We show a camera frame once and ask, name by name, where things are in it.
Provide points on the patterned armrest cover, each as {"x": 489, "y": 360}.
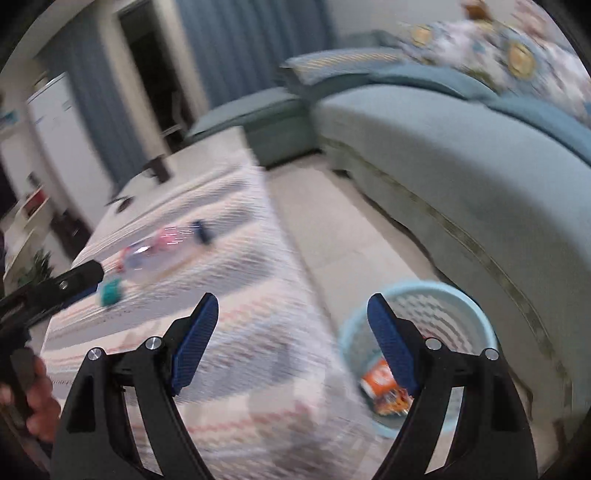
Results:
{"x": 341, "y": 62}

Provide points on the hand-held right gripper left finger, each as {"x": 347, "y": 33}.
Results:
{"x": 196, "y": 346}

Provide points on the white refrigerator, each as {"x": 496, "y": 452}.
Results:
{"x": 60, "y": 129}

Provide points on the dark mug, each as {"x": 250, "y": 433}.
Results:
{"x": 159, "y": 170}

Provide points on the brown monkey plush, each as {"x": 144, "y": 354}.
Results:
{"x": 475, "y": 9}

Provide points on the blue cushion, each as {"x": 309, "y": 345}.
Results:
{"x": 554, "y": 120}
{"x": 438, "y": 78}

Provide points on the orange white packet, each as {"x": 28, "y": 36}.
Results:
{"x": 376, "y": 381}

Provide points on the green potted plant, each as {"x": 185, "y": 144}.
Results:
{"x": 37, "y": 270}

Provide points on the orange mesh packet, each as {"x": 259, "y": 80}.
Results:
{"x": 392, "y": 404}

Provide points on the blue curtain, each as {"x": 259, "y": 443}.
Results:
{"x": 244, "y": 41}
{"x": 92, "y": 92}

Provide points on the clear plastic bottle blue cap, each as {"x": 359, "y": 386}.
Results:
{"x": 157, "y": 258}

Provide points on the blue-green sofa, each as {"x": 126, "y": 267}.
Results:
{"x": 461, "y": 184}

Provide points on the white red wall shelf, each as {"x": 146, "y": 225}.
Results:
{"x": 32, "y": 203}

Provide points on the light blue waste basket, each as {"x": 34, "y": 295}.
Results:
{"x": 461, "y": 323}

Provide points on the striped tablecloth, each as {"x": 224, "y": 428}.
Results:
{"x": 254, "y": 277}

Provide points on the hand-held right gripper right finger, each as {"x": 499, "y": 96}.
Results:
{"x": 392, "y": 346}

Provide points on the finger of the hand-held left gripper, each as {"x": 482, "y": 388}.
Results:
{"x": 78, "y": 277}

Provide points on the person's left hand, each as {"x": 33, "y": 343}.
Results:
{"x": 44, "y": 406}

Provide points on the floral sofa back cover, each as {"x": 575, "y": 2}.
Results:
{"x": 508, "y": 50}

